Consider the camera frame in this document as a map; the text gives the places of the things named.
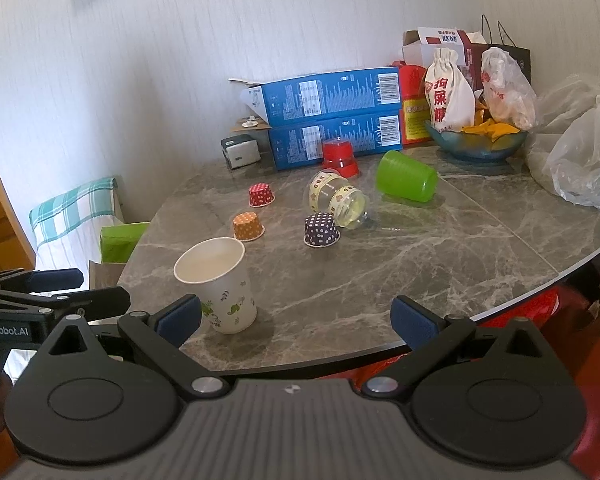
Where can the blue glass bowl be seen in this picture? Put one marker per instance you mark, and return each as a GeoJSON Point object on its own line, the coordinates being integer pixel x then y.
{"type": "Point", "coordinates": [475, 144]}

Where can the white red cardboard box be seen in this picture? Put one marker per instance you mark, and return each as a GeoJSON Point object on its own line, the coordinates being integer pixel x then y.
{"type": "Point", "coordinates": [440, 42]}

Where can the dark paper shopping bag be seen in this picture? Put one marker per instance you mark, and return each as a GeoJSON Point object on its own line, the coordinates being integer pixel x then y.
{"type": "Point", "coordinates": [515, 57]}

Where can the green cardboard box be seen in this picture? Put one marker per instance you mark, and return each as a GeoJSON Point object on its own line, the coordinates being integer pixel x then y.
{"type": "Point", "coordinates": [121, 241]}

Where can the yellow snack packets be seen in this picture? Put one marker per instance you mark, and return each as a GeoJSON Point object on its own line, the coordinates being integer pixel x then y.
{"type": "Point", "coordinates": [491, 127]}

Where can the translucent grey plastic bag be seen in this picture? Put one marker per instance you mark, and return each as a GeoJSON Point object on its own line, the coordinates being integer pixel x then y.
{"type": "Point", "coordinates": [565, 97]}

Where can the translucent white plastic bag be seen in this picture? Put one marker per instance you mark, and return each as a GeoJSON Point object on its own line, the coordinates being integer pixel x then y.
{"type": "Point", "coordinates": [582, 160]}

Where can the orange polka dot paper cup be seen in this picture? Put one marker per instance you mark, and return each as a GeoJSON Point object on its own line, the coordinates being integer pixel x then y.
{"type": "Point", "coordinates": [247, 227]}

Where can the clear plastic cup printed band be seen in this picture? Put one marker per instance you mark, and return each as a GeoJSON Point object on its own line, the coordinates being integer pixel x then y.
{"type": "Point", "coordinates": [337, 199]}

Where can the purple polka dot paper cup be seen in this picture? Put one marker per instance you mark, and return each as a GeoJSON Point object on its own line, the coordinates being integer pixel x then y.
{"type": "Point", "coordinates": [321, 230]}

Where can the blue cardboard box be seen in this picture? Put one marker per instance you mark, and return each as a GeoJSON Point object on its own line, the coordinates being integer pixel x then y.
{"type": "Point", "coordinates": [335, 140]}
{"type": "Point", "coordinates": [325, 95]}

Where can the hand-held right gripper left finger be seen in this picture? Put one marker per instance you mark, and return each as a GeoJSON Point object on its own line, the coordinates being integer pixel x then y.
{"type": "Point", "coordinates": [180, 319]}

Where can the red canister yellow label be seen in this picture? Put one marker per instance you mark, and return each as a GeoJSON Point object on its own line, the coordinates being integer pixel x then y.
{"type": "Point", "coordinates": [411, 110]}

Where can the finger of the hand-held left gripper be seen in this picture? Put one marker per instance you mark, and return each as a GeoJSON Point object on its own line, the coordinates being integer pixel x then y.
{"type": "Point", "coordinates": [55, 280]}
{"type": "Point", "coordinates": [100, 300]}

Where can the red plastic cup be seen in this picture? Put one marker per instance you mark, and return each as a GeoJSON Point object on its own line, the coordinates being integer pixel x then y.
{"type": "Point", "coordinates": [340, 157]}

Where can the chair with plaid cloth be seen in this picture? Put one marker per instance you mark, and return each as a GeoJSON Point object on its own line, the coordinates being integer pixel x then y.
{"type": "Point", "coordinates": [75, 215]}

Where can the small grey white device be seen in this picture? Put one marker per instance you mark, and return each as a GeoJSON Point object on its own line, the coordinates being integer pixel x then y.
{"type": "Point", "coordinates": [239, 152]}

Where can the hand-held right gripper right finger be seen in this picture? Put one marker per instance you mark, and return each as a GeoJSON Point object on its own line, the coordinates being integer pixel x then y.
{"type": "Point", "coordinates": [411, 321]}

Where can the red plastic stool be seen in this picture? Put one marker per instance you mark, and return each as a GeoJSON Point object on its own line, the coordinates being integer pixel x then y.
{"type": "Point", "coordinates": [540, 320]}

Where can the red polka dot paper cup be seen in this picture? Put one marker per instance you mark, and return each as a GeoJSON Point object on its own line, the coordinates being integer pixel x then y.
{"type": "Point", "coordinates": [260, 195]}

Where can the white paper cup green print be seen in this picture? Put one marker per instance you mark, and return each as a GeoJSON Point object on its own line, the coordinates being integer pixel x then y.
{"type": "Point", "coordinates": [220, 285]}

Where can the green plastic cup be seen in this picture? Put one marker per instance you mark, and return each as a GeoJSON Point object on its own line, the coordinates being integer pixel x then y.
{"type": "Point", "coordinates": [406, 176]}

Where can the small white plastic part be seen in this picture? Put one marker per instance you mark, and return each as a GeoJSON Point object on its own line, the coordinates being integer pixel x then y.
{"type": "Point", "coordinates": [250, 121]}

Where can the white red plastic bag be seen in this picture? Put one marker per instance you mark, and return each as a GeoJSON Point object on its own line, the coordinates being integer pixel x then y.
{"type": "Point", "coordinates": [507, 87]}

